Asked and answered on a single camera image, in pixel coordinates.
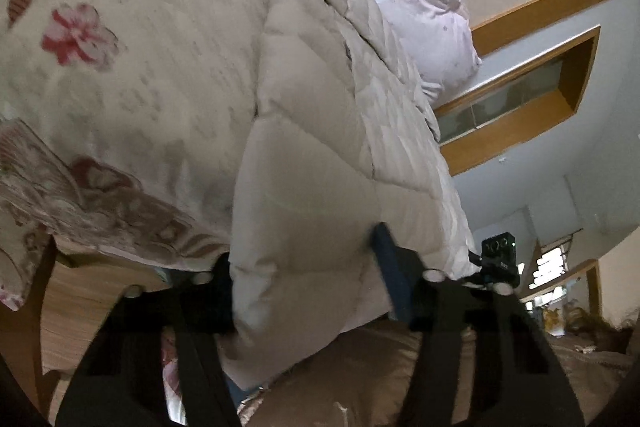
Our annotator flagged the beige quilted down coat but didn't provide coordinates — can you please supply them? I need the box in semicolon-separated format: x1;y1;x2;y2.
222;0;474;389

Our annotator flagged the window with bars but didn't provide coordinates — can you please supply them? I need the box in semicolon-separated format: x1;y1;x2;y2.
527;234;574;291

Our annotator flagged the pink tree print pillow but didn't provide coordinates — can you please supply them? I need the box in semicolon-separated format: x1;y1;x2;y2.
375;0;482;107

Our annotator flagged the floral bed sheet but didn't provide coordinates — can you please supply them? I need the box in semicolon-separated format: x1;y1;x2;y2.
1;0;267;310

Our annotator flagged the wooden framed wall cabinet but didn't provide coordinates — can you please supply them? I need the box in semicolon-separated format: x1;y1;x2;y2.
436;0;608;176

